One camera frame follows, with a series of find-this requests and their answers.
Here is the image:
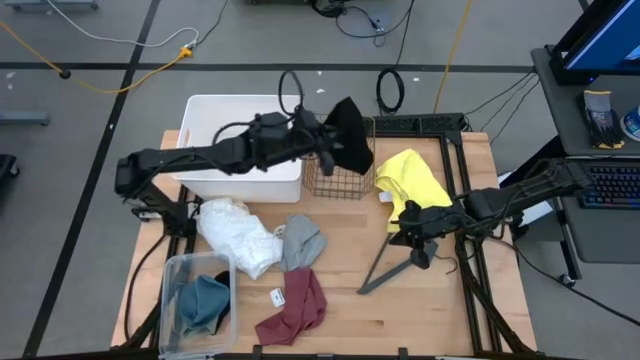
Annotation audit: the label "grey table foot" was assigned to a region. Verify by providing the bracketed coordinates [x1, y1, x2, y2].
[4, 0, 99, 12]
[0, 110, 51, 126]

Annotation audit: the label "blue knit cloth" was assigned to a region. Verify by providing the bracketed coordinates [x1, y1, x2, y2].
[178, 273, 231, 337]

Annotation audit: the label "maroon cloth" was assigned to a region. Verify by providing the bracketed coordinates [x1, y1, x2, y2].
[254, 268, 329, 347]

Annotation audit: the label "large black cloth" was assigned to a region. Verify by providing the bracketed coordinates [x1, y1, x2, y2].
[323, 96, 375, 176]

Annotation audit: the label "black floor cable bundle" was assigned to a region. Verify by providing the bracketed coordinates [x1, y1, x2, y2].
[309, 0, 416, 49]

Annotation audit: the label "copper wire basket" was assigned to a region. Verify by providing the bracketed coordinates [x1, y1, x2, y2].
[301, 113, 377, 201]

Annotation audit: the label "grey cloth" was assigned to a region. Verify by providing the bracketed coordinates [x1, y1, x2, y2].
[273, 214, 329, 273]

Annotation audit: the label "yellow floor cable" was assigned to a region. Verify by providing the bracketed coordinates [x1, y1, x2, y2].
[0, 19, 194, 95]

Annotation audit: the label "black computer monitor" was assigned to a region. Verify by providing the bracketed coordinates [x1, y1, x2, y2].
[549, 0, 640, 86]

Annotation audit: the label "white wipes tub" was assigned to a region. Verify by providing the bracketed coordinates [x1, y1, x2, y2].
[619, 103, 640, 143]

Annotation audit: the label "grey work gloves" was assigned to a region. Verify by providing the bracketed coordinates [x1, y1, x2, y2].
[579, 89, 626, 150]

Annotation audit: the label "yellow cloth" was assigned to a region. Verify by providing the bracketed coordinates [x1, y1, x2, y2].
[374, 148, 454, 234]

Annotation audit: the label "white perforated plastic bin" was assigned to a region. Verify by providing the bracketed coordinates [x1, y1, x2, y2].
[171, 93, 306, 204]

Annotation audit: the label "small black cloth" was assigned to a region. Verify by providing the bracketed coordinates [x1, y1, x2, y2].
[213, 269, 233, 321]

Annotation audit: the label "black coiled cable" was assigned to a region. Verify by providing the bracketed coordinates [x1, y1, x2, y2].
[374, 0, 417, 117]

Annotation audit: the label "white paper sheet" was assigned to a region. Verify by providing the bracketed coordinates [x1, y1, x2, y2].
[497, 172, 554, 229]

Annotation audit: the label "dark grey side desk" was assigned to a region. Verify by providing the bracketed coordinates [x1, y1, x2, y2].
[529, 44, 640, 289]

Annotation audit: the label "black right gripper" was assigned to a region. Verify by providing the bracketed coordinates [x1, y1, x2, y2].
[388, 199, 467, 271]

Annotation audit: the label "white floor cable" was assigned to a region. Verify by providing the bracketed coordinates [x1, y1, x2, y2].
[47, 0, 200, 50]

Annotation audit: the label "clear plastic container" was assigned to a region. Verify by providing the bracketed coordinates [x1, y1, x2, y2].
[158, 250, 238, 359]

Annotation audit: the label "grey clothes hanger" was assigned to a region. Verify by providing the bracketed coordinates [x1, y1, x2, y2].
[357, 232, 459, 296]

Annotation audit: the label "black desk cable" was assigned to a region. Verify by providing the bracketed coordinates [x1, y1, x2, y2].
[463, 71, 537, 117]

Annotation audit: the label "black aluminium table frame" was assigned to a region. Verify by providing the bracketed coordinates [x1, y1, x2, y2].
[110, 112, 539, 360]

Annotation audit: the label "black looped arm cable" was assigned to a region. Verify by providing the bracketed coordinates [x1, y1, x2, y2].
[277, 69, 305, 117]

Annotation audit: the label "black keyboard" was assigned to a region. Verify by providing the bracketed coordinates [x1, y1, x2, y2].
[574, 162, 640, 210]

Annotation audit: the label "black power strip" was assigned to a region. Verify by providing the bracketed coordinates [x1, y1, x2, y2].
[372, 112, 469, 134]

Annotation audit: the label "yellow hanging cord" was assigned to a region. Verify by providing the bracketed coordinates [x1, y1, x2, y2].
[432, 0, 474, 114]

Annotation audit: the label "white cloth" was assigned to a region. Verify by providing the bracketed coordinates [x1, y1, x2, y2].
[195, 197, 284, 281]

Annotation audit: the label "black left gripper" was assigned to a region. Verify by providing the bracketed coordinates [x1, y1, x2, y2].
[293, 108, 346, 177]

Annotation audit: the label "black caster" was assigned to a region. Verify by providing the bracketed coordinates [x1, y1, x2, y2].
[0, 153, 20, 179]

